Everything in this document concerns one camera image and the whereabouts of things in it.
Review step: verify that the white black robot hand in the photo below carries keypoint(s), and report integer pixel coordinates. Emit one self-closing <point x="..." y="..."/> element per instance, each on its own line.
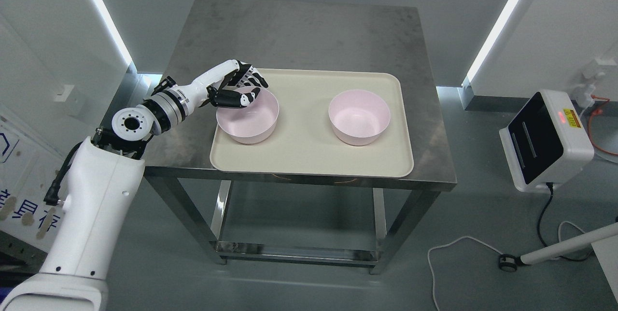
<point x="231" y="84"/>

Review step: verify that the pink bowl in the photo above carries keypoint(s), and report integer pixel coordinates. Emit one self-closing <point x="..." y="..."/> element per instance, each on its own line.
<point x="253" y="124"/>
<point x="358" y="117"/>

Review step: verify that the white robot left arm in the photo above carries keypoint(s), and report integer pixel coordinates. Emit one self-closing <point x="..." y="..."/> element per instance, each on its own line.
<point x="103" y="179"/>

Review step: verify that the beige plastic tray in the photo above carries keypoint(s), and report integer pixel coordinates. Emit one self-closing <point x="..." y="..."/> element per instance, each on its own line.
<point x="303" y="141"/>

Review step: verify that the stainless steel table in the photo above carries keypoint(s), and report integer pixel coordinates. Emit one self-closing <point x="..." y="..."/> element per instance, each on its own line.
<point x="309" y="36"/>

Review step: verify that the white sign board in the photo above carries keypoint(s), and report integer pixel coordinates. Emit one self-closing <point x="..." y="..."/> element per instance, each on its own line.
<point x="27" y="169"/>

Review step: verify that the white black box device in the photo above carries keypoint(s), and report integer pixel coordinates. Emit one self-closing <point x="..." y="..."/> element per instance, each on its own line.
<point x="545" y="143"/>

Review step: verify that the white stand leg with caster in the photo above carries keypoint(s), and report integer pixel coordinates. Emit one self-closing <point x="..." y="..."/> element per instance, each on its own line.
<point x="510" y="263"/>

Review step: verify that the white wall socket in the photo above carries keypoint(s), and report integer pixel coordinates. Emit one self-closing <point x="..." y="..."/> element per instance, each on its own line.
<point x="594" y="72"/>

